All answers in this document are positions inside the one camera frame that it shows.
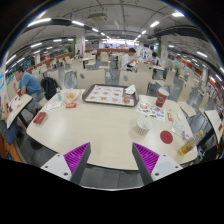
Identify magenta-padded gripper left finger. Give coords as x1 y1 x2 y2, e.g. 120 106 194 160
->
40 142 92 186

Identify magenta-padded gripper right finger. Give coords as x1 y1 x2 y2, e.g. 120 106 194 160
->
131 142 184 186

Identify clear bottle with yellow drink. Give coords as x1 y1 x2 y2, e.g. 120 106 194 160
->
178 137 198 157

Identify flat round red coaster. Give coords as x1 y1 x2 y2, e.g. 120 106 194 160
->
159 130 174 145

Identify brown white houndstooth cup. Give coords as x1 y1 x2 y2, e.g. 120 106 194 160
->
135 116 153 136

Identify clear plastic bag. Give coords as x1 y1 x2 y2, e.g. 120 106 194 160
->
170 119 190 140

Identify colourful printed flyer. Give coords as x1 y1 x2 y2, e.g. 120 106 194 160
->
135 100 167 123

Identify flat red case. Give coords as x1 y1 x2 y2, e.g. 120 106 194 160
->
32 111 48 126

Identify white paper sheet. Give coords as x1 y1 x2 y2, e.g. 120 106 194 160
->
44 100 64 112

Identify red paper cup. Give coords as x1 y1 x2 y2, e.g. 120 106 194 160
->
155 87 170 109

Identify food wrapper with fries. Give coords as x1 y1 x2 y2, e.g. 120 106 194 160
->
62 88 83 104

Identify brown food tray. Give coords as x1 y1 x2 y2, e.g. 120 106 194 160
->
81 83 140 108

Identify small green bottle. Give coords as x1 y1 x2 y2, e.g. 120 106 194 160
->
55 87 63 102

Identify person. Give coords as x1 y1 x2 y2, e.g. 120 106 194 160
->
148 51 163 67
120 47 138 72
13 66 44 114
0 94 26 146

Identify printed paper tray liner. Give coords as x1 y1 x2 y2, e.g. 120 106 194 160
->
87 85 125 105

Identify white paper napkin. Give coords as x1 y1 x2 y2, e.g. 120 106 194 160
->
124 84 137 95

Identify black backpack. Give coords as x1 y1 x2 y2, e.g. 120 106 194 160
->
40 76 58 100

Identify cream neighbouring table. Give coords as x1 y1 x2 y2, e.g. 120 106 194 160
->
5 93 34 130

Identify cream chair back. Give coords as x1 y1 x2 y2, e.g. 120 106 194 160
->
118 70 150 95
77 68 106 89

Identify group of cream canteen chairs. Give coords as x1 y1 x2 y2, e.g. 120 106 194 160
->
31 51 214 118

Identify group of ceiling lights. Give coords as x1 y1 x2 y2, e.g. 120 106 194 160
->
4 11 224 83

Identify ceiling air conditioner unit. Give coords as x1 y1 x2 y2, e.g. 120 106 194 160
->
87 12 109 23

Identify cream pedestal table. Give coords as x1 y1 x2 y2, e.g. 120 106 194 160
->
203 109 224 145

